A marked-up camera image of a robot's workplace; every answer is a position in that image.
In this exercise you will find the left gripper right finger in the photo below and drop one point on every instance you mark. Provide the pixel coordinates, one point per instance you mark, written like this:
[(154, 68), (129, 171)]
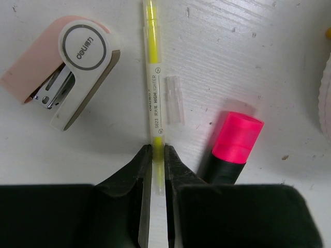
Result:
[(241, 215)]

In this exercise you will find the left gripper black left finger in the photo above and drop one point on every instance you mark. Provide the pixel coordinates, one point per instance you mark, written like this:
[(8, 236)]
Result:
[(108, 214)]

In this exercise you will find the yellow thin highlighter pen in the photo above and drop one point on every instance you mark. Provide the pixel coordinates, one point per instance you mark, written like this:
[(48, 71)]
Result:
[(154, 75)]

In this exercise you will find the pink black highlighter marker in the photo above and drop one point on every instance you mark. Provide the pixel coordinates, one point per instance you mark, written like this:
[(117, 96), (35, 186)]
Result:
[(228, 148)]

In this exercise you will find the clear cap near yellow pen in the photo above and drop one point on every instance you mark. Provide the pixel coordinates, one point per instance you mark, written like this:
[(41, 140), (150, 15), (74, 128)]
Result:
[(174, 101)]

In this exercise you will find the pink white mini stapler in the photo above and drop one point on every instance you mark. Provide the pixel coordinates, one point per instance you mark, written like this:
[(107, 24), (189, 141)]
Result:
[(64, 67)]

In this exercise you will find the white round divided container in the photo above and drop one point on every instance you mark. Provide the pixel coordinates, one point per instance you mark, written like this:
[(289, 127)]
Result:
[(324, 102)]

